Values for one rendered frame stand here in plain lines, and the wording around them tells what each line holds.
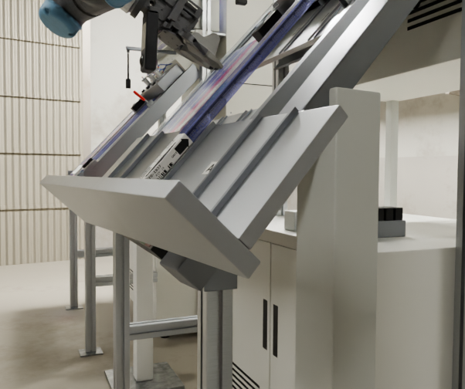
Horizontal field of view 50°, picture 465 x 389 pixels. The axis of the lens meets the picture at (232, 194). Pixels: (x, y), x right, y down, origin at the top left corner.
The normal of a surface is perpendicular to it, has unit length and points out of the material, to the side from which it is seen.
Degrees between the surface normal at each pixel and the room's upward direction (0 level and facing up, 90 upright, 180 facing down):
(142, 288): 90
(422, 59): 90
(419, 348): 90
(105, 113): 90
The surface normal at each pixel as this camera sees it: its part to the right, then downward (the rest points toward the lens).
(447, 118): -0.86, 0.02
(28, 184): 0.51, 0.04
